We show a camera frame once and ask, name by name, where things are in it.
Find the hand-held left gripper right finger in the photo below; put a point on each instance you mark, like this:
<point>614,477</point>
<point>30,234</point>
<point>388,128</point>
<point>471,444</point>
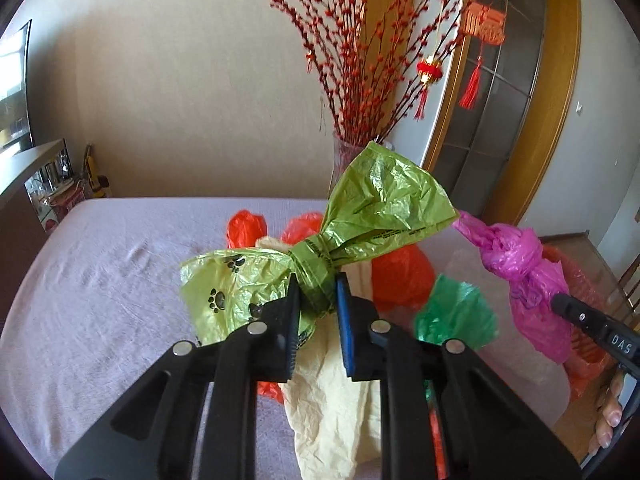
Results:
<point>345,330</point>

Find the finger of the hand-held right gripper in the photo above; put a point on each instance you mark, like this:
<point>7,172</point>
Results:
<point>597,330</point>

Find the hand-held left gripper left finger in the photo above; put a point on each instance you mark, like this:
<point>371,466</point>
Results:
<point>282,340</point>

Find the large orange-red plastic bag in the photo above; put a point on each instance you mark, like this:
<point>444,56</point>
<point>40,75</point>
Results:
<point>582,360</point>

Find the knotted red plastic bag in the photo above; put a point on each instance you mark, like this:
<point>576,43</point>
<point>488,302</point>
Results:
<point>402,277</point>

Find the magenta plastic bag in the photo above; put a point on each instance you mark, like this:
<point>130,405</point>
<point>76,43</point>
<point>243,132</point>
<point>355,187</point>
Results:
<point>530,285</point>

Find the lime paw-print plastic bag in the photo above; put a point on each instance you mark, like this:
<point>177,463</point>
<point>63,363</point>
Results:
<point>380,200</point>

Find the person's right hand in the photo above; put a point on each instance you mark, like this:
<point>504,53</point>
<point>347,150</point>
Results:
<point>611,410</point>

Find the wooden chair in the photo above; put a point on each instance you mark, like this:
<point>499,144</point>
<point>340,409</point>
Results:
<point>631,285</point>

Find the cream plastic bag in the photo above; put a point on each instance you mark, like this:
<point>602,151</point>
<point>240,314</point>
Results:
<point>330,410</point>

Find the green plastic bag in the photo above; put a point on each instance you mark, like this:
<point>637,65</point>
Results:
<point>457,317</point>

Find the crumpled red plastic bag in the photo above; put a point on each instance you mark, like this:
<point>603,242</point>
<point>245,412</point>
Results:
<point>245,227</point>

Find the clear glass vase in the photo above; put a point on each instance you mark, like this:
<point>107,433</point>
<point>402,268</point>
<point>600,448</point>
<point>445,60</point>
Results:
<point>345,160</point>

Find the frosted glass door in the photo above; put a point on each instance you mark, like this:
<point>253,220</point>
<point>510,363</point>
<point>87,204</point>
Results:
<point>490,110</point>

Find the yellow hand tool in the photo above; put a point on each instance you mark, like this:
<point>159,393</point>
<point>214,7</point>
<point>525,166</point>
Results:
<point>95,175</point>

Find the red box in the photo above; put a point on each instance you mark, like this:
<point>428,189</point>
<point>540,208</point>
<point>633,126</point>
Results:
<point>67,197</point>

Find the red berry branches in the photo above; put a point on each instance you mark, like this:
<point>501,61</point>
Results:
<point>365,60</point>

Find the small red lantern ornament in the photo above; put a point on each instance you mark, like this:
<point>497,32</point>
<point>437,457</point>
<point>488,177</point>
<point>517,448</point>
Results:
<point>310,60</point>

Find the wooden cabinet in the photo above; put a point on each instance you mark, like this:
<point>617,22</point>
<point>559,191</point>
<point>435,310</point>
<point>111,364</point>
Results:
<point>30,180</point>

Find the red tasselled hanging decoration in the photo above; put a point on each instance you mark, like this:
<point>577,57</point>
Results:
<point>480,30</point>

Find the wooden door frame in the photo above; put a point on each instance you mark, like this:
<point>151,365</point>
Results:
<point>545,110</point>

